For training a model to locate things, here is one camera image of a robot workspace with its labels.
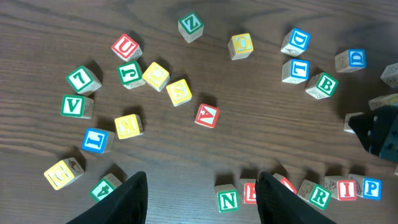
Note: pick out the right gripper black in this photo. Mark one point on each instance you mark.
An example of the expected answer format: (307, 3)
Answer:
(377, 132)

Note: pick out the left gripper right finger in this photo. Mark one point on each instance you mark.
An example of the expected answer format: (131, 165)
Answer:
(276, 204)

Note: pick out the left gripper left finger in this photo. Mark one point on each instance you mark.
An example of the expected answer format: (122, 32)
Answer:
(127, 204)

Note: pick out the red u block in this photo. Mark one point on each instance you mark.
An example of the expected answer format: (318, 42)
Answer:
(126, 48)
(284, 181)

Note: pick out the red E block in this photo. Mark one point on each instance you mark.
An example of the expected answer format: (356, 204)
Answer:
(247, 191)

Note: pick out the green R block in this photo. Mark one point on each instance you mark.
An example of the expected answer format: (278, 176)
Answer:
(314, 194)

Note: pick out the green N block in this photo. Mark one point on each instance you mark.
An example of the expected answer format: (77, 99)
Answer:
(227, 198)

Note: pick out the blue P block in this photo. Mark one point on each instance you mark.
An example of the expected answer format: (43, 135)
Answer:
(367, 187)

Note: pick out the red I block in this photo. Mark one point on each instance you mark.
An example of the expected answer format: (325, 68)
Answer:
(341, 188)

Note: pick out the green 4 block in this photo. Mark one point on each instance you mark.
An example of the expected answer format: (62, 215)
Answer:
(104, 187)

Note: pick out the blue X block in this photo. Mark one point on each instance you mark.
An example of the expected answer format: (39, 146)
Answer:
(390, 75)

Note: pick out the green B block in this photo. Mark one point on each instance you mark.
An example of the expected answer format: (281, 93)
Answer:
(321, 86)

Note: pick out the blue L block left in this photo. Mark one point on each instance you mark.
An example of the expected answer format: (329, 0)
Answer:
(97, 140)

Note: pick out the blue l block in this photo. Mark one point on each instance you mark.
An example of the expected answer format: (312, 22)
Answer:
(97, 140)
(295, 71)

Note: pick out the blue D block right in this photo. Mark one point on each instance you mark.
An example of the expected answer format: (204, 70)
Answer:
(350, 60)

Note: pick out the blue d block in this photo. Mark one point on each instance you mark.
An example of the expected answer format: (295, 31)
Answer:
(295, 42)
(350, 60)

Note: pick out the blue L block centre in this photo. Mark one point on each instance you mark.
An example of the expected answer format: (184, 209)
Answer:
(295, 71)

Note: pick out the red A block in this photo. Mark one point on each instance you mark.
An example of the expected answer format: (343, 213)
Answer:
(207, 115)

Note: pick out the green V block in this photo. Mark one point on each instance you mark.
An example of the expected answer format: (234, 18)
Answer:
(76, 106)

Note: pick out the blue D block upper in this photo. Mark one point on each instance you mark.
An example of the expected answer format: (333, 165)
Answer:
(295, 42)

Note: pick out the yellow block beside R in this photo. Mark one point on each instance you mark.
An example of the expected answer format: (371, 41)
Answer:
(179, 92)

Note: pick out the green J block left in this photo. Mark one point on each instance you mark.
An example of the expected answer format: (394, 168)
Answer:
(131, 75)

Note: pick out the green L block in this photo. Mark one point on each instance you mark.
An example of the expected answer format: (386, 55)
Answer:
(83, 81)

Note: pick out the yellow O block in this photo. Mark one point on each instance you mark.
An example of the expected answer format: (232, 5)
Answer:
(240, 46)

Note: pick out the green Z block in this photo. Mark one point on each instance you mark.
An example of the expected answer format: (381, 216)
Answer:
(191, 26)

